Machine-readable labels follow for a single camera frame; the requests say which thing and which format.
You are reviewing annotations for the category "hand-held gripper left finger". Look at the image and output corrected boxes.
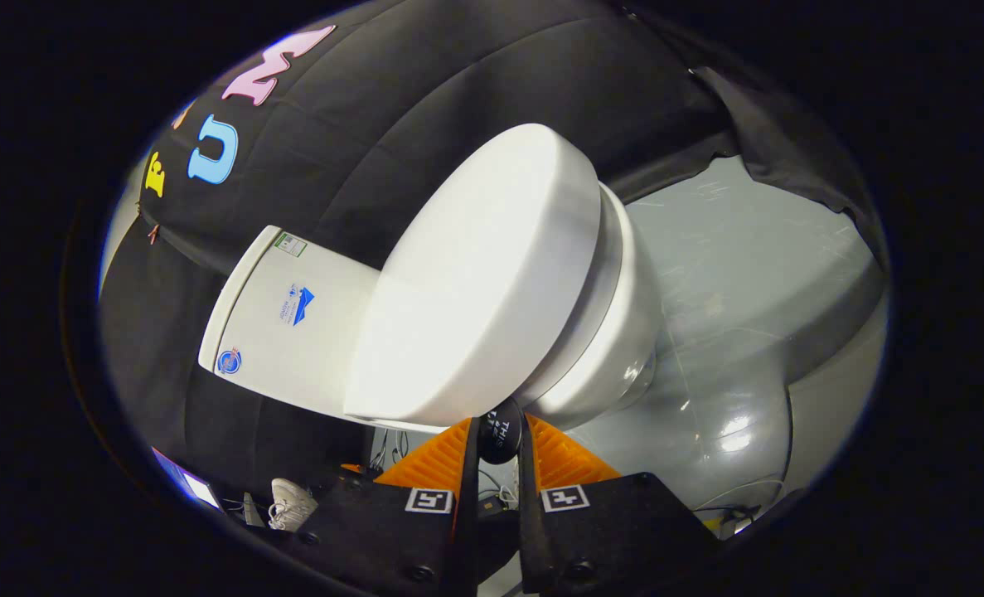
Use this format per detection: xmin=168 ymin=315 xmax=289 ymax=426
xmin=288 ymin=417 xmax=480 ymax=597

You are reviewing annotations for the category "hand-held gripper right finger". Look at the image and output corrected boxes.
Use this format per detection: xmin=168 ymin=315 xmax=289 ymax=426
xmin=518 ymin=413 xmax=720 ymax=595

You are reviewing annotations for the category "black round lid knob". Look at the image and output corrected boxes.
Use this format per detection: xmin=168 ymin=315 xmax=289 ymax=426
xmin=478 ymin=400 xmax=524 ymax=465

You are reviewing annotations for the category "white toilet lid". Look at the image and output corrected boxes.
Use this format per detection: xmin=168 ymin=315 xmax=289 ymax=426
xmin=344 ymin=123 xmax=602 ymax=428

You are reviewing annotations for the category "white sneaker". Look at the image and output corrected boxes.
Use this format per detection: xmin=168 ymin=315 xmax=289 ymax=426
xmin=268 ymin=478 xmax=318 ymax=532

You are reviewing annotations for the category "glowing screen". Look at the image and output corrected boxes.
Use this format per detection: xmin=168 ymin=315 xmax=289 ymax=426
xmin=152 ymin=448 xmax=223 ymax=509

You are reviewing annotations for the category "black backdrop cloth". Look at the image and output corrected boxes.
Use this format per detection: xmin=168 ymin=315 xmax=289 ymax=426
xmin=98 ymin=0 xmax=890 ymax=498

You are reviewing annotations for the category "thin black floor cable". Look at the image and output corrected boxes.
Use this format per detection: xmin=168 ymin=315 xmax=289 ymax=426
xmin=370 ymin=427 xmax=411 ymax=471

